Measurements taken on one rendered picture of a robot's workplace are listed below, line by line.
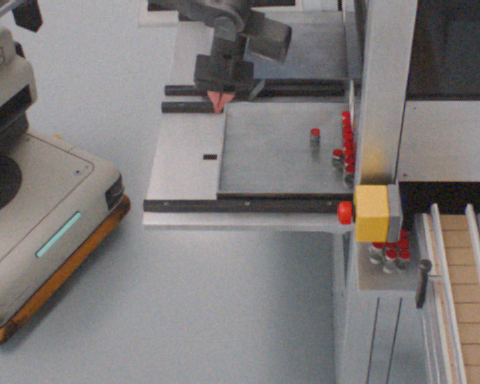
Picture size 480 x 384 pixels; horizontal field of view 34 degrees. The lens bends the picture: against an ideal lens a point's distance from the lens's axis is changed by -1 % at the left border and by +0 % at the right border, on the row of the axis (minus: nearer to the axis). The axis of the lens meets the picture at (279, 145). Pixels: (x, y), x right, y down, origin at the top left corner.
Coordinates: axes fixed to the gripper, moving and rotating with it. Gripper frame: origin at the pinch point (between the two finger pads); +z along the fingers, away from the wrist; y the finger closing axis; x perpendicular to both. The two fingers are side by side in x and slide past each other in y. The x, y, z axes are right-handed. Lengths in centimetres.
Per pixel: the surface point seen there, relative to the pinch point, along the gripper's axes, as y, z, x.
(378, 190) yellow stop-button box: 28.6, -0.5, -15.5
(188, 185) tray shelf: -3.1, 21.0, -0.4
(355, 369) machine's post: 41, 64, -12
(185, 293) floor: 1, 110, 36
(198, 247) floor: 4, 109, 54
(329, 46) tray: 26, 15, 44
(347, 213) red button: 23.8, 2.6, -18.9
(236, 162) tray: 5.9, 19.0, 5.7
